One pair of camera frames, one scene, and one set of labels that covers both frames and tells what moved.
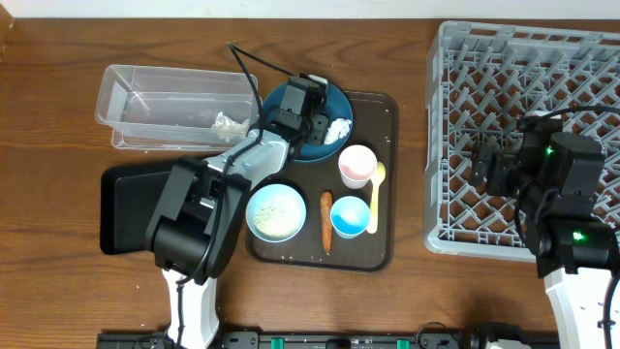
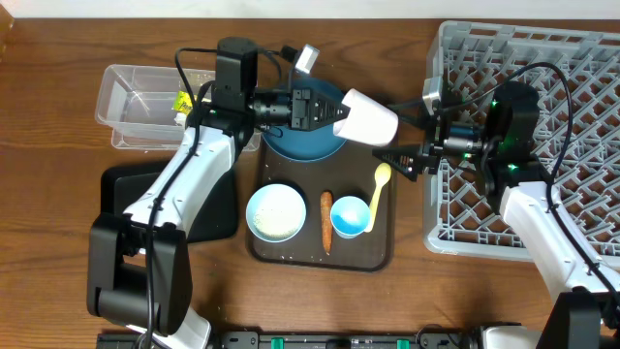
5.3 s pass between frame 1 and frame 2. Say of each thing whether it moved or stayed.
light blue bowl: stayed
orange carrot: stayed
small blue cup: stayed
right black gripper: moved
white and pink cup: moved
